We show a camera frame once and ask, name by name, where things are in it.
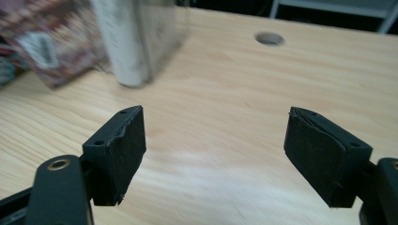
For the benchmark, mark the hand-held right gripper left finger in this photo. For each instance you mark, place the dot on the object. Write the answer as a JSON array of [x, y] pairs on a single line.
[[119, 156]]

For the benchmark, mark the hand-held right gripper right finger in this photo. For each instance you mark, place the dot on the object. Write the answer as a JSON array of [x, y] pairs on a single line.
[[325, 159]]

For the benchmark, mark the white book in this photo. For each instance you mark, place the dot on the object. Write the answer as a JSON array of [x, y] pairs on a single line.
[[122, 40]]

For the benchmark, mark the purple and red book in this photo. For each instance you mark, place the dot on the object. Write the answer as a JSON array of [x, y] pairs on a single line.
[[72, 47]]

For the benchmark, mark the grey round table grommet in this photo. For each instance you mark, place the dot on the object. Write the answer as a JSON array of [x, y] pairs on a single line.
[[269, 38]]

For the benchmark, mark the white metal stand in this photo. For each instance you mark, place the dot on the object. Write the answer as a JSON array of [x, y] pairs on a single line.
[[344, 7]]

